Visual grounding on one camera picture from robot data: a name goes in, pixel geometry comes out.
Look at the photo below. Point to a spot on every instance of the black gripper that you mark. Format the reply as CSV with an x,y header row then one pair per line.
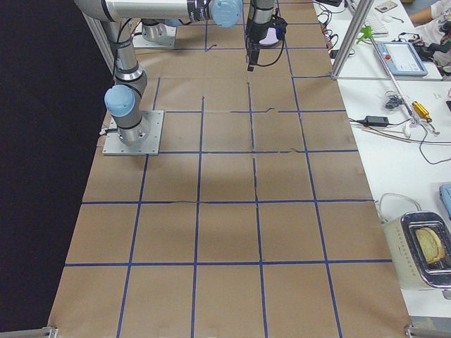
x,y
253,34

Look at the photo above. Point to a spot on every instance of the green plastic clip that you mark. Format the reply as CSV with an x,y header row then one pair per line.
x,y
366,34

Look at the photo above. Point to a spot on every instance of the white keyboard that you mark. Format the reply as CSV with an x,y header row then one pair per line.
x,y
377,27

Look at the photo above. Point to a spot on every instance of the black power adapter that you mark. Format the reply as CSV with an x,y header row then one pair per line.
x,y
376,121

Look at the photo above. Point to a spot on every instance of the blue teach pendant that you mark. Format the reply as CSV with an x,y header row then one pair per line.
x,y
401,59

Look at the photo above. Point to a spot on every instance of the wooden chopstick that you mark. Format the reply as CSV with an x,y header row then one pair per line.
x,y
386,135

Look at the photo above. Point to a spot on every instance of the brown paper table cover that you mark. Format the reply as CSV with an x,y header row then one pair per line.
x,y
255,220

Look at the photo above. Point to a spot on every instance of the long metal reacher stick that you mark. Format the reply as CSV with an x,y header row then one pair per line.
x,y
394,81

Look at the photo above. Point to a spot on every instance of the person in white shirt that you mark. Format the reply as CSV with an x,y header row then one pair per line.
x,y
433,23

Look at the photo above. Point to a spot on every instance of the cream toaster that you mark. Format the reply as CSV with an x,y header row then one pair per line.
x,y
412,269

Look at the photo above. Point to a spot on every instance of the toast slice in toaster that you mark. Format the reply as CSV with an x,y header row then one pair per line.
x,y
431,245

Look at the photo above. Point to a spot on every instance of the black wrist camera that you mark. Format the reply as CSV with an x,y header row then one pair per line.
x,y
280,26

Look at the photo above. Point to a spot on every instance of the aluminium frame post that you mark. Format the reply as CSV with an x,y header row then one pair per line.
x,y
354,28

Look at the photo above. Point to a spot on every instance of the yellow handled tool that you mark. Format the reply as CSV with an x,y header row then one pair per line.
x,y
421,111

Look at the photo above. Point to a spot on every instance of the right corner metal bracket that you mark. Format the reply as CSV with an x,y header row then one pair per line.
x,y
412,331

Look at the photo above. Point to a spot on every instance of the corner metal bracket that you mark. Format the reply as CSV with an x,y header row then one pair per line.
x,y
412,331
44,332

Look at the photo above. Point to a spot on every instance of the left corner metal bracket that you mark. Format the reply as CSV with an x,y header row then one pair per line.
x,y
44,332

